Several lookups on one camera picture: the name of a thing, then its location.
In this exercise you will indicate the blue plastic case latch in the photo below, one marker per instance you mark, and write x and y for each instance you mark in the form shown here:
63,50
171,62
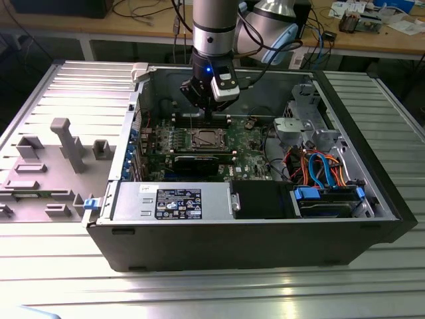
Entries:
91,204

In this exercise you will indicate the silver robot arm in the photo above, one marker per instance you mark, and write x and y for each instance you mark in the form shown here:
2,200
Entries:
212,20

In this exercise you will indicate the black RAM slot bank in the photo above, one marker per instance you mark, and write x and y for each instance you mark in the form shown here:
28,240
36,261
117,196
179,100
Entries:
202,153
184,121

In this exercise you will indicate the metal locking lever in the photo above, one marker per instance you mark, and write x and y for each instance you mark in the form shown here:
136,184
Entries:
192,123

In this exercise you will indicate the CPU socket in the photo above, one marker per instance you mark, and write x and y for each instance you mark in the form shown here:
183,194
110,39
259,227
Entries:
192,147

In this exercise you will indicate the white printed tag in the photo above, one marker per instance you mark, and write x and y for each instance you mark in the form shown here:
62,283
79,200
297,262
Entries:
297,61

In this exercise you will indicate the grey parts rack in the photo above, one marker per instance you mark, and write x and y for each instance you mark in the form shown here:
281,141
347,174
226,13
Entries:
50,186

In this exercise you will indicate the green motherboard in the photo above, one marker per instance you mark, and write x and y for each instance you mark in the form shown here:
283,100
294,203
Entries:
245,159

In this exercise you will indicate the black graphics card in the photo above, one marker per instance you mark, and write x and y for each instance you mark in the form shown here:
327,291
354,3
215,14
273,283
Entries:
196,166

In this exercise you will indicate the large black box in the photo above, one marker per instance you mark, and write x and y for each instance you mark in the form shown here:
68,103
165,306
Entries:
59,8

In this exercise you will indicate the grey circuit device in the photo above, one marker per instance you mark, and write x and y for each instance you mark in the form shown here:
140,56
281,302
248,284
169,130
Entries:
372,23

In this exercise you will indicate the white papers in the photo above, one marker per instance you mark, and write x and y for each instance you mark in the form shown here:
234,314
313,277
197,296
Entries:
408,26

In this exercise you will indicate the small black adapter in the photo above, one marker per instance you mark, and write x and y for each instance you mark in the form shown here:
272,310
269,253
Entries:
330,35

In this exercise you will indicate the black PC case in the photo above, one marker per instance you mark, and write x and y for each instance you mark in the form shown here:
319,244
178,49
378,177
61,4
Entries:
232,246

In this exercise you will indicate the perforated metal drive cage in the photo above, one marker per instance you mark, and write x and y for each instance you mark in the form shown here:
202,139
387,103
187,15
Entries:
315,116

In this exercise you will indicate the wooden desk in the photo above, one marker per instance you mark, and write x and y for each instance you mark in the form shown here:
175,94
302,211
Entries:
365,44

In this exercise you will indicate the silver metal bracket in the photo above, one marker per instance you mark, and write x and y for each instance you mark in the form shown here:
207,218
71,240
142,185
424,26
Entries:
292,128

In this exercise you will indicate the upright black box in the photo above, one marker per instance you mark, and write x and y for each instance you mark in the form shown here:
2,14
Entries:
305,20

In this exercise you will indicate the copper coil device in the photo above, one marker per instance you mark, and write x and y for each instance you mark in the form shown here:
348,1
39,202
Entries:
348,21

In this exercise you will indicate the coin cell battery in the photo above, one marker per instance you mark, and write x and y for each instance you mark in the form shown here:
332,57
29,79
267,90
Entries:
250,125

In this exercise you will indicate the silver power supply unit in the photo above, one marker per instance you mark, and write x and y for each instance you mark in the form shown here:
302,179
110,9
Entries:
139,202

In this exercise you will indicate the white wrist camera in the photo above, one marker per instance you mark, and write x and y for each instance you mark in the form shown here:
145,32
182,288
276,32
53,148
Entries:
225,86

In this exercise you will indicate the hard disk blue carrier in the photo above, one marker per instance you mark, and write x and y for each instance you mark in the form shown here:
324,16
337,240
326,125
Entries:
318,209

